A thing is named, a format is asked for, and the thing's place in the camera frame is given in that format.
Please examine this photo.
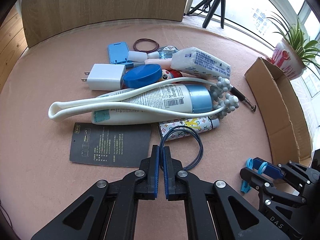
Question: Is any light wood headboard panel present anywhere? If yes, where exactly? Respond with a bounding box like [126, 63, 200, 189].
[21, 0, 187, 47]

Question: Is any blue round lid tin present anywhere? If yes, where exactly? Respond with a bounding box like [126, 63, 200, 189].
[123, 64, 162, 88]

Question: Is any blue phone stand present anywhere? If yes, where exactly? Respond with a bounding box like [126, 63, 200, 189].
[107, 42, 133, 69]

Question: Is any dark red hair tie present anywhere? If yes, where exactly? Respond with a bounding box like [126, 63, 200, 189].
[132, 38, 160, 54]

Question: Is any black tripod stand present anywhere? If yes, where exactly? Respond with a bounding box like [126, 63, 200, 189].
[186, 0, 226, 29]

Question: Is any pink white tube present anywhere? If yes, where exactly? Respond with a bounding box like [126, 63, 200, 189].
[127, 51, 172, 70]

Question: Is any clear correction tape dispenser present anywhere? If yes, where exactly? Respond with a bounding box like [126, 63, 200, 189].
[157, 45, 179, 59]

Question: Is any patterned lighter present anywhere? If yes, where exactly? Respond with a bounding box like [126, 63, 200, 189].
[158, 116, 220, 138]

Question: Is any white roller massager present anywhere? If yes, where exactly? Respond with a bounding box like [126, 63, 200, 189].
[48, 77, 239, 122]

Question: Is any white usb wall charger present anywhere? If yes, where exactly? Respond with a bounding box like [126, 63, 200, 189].
[81, 63, 126, 91]

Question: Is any small red figurine toy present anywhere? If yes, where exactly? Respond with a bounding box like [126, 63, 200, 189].
[159, 69, 183, 81]

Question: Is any dark blue hair tie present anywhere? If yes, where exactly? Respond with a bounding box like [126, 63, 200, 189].
[158, 126, 203, 172]

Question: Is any light blue clothes peg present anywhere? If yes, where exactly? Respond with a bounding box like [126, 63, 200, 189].
[240, 158, 268, 193]

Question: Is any white blue sunscreen bottle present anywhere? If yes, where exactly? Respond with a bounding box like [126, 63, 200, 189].
[92, 84, 213, 125]

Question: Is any black card package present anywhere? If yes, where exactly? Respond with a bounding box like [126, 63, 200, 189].
[69, 122, 151, 167]

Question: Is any black pen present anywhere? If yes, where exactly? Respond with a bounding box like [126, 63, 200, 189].
[230, 86, 257, 112]

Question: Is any pine wood side board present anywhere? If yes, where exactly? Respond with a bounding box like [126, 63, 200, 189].
[0, 6, 28, 90]

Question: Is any cardboard box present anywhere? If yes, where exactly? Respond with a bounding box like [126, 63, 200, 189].
[245, 57, 312, 166]

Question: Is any spider plant in pot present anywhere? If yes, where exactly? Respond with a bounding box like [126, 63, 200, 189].
[267, 12, 319, 80]

